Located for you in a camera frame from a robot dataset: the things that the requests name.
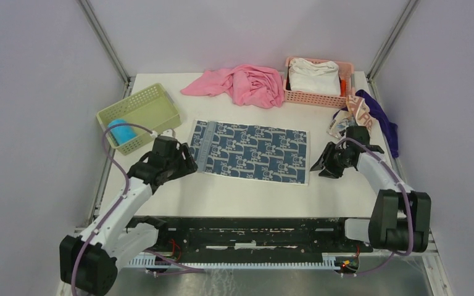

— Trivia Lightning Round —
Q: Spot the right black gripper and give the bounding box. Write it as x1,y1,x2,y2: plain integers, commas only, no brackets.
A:
310,141,352,179

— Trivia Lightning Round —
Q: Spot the blue white patterned cloth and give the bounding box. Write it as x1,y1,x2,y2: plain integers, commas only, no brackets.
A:
189,120,310,185

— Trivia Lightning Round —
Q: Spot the green plastic basket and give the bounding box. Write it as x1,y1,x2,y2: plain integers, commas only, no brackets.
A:
96,83,182,155

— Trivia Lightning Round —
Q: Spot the blue towel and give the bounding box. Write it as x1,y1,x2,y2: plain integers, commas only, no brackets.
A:
107,119,137,146

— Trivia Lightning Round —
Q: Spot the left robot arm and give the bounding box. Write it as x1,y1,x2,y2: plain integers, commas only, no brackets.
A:
59,134,198,295

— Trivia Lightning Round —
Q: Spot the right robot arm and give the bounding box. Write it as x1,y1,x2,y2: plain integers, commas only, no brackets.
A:
310,126,431,255

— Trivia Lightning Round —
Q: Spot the beige rabbit print towel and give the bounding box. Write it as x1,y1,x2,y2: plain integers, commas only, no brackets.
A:
327,95,374,139

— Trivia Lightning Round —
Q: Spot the purple cloth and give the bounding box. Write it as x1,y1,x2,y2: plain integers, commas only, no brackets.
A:
332,89,399,158

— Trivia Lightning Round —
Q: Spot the pink plastic basket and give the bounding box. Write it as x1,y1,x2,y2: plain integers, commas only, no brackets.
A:
283,56,355,109

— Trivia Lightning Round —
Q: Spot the orange item in basket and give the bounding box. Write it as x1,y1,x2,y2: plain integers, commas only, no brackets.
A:
339,79,347,97

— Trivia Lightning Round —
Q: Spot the white folded towel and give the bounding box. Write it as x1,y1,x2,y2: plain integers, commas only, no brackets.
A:
288,58,341,96

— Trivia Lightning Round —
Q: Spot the pink towel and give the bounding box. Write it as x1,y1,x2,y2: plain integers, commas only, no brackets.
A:
180,64,285,109

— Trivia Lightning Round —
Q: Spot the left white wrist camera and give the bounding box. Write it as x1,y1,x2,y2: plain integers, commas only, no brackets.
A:
159,129,175,138

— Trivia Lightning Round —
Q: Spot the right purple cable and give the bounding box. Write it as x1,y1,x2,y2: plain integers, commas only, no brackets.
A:
335,138,415,279

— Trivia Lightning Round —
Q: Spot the purple cable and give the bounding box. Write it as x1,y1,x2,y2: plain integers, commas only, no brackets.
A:
335,138,415,279
70,123,205,296

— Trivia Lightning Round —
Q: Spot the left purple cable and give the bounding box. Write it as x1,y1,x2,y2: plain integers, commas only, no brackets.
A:
70,123,205,296

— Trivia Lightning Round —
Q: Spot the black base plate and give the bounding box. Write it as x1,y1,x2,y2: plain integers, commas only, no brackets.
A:
123,216,374,264

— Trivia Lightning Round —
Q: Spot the white cable duct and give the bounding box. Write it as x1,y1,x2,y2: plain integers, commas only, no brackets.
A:
125,254,340,271

